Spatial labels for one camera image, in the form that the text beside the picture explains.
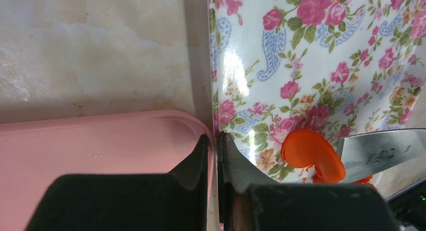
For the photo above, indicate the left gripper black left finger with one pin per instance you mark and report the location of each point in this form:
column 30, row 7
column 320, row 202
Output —
column 176, row 200

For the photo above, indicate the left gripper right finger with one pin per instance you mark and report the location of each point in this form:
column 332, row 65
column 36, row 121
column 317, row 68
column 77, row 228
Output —
column 250, row 200

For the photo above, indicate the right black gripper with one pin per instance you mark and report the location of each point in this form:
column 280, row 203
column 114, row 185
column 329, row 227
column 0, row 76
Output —
column 408, row 206

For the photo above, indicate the pink plastic tray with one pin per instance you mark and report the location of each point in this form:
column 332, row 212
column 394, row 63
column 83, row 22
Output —
column 34, row 154

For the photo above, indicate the metal scraper wooden handle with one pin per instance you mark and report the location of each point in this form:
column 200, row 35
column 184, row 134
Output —
column 367, row 154

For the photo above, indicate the orange-red dough piece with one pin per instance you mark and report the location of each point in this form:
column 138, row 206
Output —
column 306, row 149

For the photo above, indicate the floral patterned tray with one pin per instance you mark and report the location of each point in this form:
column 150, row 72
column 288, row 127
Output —
column 336, row 67

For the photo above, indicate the orange dough scrap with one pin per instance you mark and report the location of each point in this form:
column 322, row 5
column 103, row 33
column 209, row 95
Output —
column 364, row 180

